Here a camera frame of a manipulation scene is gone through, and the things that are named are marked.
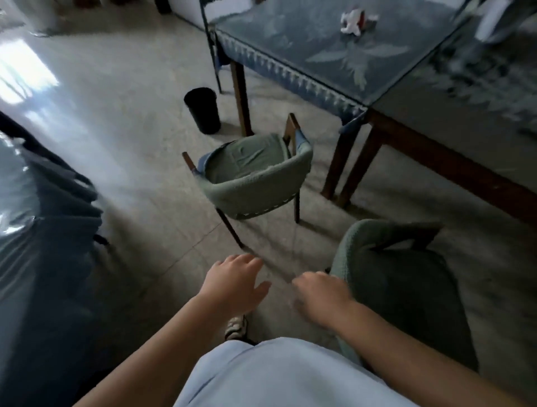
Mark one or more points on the black waste bin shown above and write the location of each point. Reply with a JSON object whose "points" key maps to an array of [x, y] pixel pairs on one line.
{"points": [[203, 111]]}

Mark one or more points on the person's left hand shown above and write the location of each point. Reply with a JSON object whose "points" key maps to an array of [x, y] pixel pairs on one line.
{"points": [[228, 285]]}

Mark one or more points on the wooden table with blue cloth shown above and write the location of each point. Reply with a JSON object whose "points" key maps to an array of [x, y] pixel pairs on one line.
{"points": [[319, 54]]}

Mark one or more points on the white and red toy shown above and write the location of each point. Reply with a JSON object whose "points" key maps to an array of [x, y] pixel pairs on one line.
{"points": [[354, 21]]}

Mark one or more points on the person's right fingers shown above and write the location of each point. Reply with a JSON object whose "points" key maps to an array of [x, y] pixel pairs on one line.
{"points": [[308, 285]]}

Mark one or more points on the person's left thumb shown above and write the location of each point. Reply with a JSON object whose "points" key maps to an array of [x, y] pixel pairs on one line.
{"points": [[262, 290]]}

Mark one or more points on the white and black shoe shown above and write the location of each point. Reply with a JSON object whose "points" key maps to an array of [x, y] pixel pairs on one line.
{"points": [[236, 327]]}

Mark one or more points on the dark metal chair frame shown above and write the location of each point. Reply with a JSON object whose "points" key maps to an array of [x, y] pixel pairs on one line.
{"points": [[211, 46]]}

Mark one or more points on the white cloth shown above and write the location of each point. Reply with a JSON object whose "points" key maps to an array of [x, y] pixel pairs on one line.
{"points": [[497, 19]]}

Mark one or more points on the table with dark plastic cover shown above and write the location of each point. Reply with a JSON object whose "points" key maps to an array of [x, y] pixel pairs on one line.
{"points": [[46, 260]]}

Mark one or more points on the green padded wooden chair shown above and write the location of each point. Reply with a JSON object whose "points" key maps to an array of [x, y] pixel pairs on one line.
{"points": [[256, 180], [411, 293]]}

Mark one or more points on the wooden table with dark cloth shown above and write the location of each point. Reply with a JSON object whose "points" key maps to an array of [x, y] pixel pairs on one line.
{"points": [[461, 117]]}

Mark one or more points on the person's right forearm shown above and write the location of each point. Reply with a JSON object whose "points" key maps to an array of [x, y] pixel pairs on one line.
{"points": [[419, 356]]}

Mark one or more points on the person's right hand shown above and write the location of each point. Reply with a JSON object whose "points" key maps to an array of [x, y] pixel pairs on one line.
{"points": [[325, 300]]}

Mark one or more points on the person's left forearm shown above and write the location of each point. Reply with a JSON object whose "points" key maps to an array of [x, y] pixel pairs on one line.
{"points": [[155, 360]]}

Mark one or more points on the light blue shirt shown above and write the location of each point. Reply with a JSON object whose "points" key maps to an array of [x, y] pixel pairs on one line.
{"points": [[285, 377]]}

